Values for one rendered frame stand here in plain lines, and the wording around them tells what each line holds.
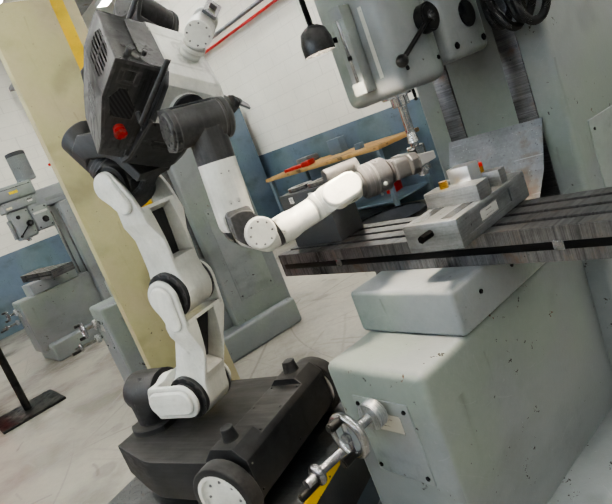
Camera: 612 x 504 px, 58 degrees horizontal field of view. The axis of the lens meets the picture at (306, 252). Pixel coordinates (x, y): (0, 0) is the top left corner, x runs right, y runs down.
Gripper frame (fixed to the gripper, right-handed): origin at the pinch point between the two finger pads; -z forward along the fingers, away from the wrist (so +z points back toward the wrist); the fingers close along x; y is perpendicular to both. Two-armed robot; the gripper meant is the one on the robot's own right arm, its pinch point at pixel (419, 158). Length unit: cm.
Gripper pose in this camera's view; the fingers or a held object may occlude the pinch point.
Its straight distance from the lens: 151.1
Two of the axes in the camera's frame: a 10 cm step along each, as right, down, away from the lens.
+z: -8.8, 3.9, -2.7
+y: 3.5, 9.2, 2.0
